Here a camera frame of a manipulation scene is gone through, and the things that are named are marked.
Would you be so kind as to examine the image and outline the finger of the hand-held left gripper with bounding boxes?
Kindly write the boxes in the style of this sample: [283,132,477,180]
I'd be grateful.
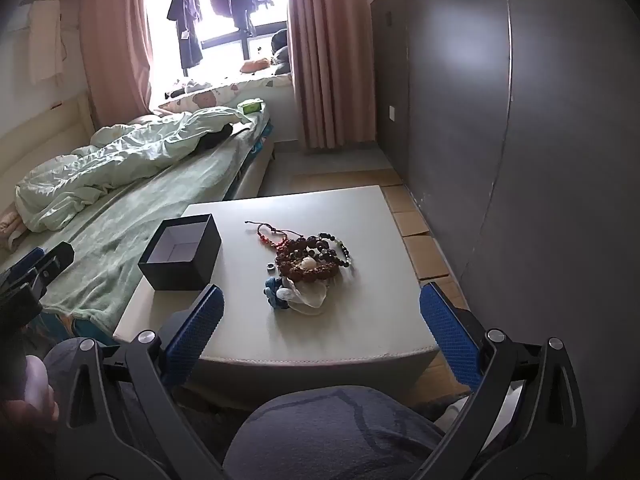
[30,241,76,306]
[9,247,47,277]

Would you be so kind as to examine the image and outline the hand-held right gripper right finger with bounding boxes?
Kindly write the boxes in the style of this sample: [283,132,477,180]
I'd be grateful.
[419,281,589,480]

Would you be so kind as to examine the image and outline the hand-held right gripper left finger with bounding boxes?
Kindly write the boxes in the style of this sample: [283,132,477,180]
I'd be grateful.
[56,284,226,480]

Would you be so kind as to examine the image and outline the black jewelry box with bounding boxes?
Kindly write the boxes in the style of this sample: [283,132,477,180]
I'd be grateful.
[137,213,223,292]

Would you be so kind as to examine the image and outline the red string bracelet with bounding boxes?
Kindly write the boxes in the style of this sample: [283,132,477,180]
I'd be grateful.
[244,220,292,252]

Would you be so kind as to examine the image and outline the large brown bead bracelet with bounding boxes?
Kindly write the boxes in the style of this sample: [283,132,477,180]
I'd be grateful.
[275,254,342,287]

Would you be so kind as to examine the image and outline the dark bead bracelet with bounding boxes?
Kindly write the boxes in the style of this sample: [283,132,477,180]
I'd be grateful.
[305,231,357,275]

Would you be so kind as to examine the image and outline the reddish brown bead bracelet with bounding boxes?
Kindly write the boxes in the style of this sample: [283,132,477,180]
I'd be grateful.
[286,236,322,261]

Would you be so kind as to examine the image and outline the person's left hand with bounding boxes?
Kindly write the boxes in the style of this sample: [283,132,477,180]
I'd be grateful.
[0,354,62,437]

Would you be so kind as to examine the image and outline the pink pillow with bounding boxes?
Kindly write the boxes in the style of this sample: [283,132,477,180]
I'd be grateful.
[0,209,24,252]

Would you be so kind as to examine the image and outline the light green bed sheet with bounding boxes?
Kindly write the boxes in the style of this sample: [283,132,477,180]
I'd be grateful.
[37,112,273,333]

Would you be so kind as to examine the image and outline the person's grey trouser leg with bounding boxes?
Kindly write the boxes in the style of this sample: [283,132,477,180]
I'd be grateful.
[224,385,447,480]
[42,336,132,411]

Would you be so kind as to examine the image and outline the blue fabric ornament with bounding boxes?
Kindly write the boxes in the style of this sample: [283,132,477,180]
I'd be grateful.
[263,276,292,312]

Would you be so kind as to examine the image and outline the cardboard floor sheets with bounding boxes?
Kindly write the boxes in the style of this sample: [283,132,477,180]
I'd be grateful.
[289,169,468,313]

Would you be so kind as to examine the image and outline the white low table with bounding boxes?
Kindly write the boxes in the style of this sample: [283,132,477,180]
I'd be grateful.
[113,185,441,401]

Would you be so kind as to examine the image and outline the clear plastic bag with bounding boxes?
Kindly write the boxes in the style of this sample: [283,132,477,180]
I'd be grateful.
[282,280,332,317]

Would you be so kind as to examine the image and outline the light green duvet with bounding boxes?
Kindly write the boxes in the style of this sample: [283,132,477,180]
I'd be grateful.
[15,107,257,233]

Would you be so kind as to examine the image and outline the black cloth on bed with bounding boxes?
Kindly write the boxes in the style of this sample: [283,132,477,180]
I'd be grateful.
[198,123,235,152]

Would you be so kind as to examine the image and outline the grey wardrobe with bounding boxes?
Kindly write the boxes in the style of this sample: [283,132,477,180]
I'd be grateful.
[370,0,640,461]

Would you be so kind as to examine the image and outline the white hanging towel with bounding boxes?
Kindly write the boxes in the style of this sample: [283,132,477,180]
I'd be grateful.
[27,0,67,86]

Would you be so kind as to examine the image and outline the pink curtain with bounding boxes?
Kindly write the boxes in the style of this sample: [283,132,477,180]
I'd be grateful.
[285,0,377,151]
[79,0,154,127]

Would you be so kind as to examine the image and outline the patterned window seat cushion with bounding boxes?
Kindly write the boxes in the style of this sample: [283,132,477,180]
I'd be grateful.
[158,73,294,114]

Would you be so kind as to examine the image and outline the dark cushions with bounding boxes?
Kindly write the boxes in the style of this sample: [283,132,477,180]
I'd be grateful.
[270,28,292,69]

